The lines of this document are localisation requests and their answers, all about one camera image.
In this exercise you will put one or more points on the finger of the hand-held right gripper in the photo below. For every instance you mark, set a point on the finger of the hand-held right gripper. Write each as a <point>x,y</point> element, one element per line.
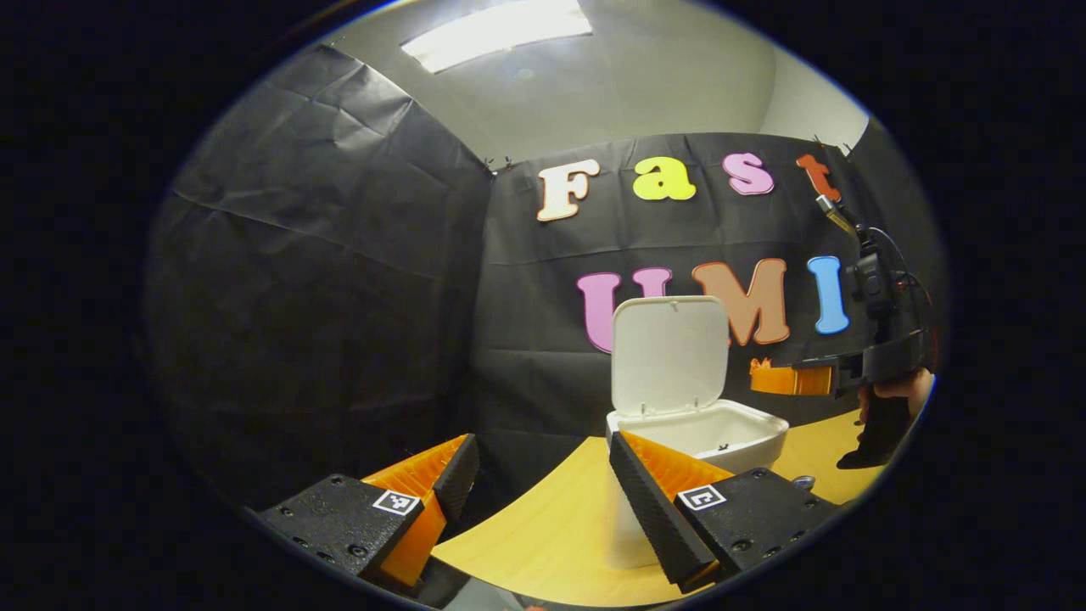
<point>797,382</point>

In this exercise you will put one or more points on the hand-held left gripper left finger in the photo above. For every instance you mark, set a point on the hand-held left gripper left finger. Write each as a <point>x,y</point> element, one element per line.
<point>458,479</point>

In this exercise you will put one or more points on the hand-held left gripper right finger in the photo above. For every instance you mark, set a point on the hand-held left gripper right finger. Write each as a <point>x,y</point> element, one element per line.
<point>649,518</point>

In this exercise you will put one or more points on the white desktop garbage bin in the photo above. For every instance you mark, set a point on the white desktop garbage bin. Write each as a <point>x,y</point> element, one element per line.
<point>670,356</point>

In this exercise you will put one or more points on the wooden desktop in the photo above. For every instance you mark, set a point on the wooden desktop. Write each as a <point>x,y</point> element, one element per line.
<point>543,526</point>

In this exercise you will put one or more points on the black backdrop cloth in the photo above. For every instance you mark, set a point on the black backdrop cloth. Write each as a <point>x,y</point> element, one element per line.
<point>322,297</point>

